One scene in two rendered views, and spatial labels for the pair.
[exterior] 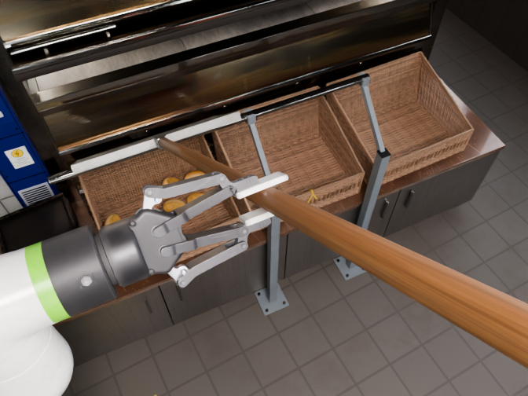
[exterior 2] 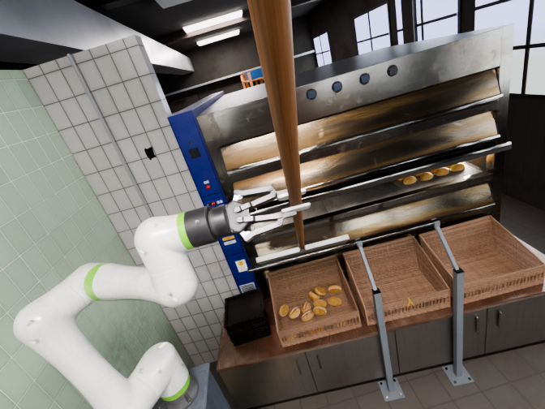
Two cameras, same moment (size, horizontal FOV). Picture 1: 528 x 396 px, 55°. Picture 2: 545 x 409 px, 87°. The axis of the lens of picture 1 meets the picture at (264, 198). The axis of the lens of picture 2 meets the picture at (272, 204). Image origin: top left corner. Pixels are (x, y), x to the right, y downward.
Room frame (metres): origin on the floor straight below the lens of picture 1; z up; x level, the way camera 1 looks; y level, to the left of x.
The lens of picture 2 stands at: (-0.22, -0.26, 2.25)
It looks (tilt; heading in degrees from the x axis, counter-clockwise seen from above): 25 degrees down; 28
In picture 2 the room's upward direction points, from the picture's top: 17 degrees counter-clockwise
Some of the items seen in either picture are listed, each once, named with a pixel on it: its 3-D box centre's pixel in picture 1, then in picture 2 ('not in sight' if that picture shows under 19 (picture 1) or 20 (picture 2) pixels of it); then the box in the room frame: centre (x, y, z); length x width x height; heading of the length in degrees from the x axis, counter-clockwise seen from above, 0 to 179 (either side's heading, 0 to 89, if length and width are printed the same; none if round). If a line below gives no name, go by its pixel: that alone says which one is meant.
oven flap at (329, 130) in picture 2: not in sight; (356, 122); (1.72, 0.02, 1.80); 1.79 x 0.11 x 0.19; 115
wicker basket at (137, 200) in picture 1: (160, 200); (311, 297); (1.23, 0.44, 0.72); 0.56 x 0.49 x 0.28; 116
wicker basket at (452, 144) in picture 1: (396, 117); (475, 256); (1.73, -0.64, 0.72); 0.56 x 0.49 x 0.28; 116
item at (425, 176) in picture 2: not in sight; (416, 163); (2.36, -0.32, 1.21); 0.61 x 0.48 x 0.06; 25
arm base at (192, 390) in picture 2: not in sight; (165, 393); (0.19, 0.67, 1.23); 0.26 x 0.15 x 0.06; 119
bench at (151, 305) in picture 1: (263, 220); (382, 325); (1.41, 0.00, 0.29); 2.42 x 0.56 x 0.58; 115
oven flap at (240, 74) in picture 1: (258, 69); (371, 224); (1.72, 0.02, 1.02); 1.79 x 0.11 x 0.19; 115
